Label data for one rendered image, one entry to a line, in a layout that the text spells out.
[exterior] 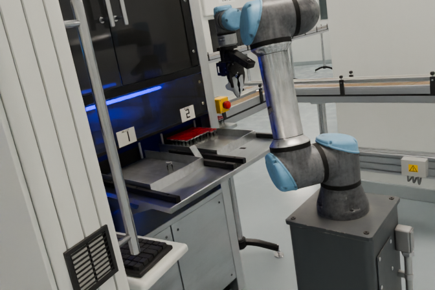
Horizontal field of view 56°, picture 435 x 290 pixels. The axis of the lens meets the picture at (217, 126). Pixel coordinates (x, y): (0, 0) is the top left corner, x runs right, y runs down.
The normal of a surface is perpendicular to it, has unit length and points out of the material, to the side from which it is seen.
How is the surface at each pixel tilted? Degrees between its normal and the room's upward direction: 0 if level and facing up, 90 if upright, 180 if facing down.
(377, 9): 90
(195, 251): 90
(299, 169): 79
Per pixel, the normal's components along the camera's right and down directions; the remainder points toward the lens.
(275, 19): 0.19, 0.04
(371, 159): -0.64, 0.29
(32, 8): 0.86, -0.01
